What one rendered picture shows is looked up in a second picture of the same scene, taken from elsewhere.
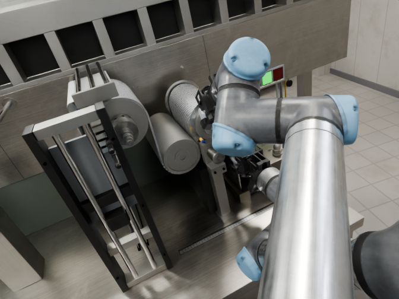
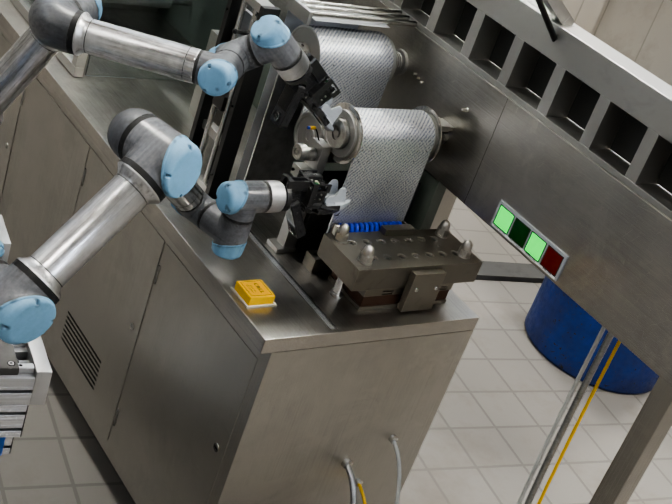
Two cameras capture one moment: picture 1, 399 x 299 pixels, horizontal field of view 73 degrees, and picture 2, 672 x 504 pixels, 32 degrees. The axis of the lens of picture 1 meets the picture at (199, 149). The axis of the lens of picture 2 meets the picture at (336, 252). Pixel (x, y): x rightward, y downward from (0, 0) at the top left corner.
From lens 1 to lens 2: 2.57 m
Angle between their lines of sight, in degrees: 54
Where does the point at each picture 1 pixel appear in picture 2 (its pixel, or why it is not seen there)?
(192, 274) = not seen: hidden behind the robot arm
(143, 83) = (428, 85)
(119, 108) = (309, 39)
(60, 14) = not seen: outside the picture
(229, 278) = (188, 227)
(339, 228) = (123, 37)
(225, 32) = (530, 123)
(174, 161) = (302, 134)
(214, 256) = not seen: hidden behind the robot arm
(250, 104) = (232, 44)
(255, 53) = (265, 27)
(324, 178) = (150, 39)
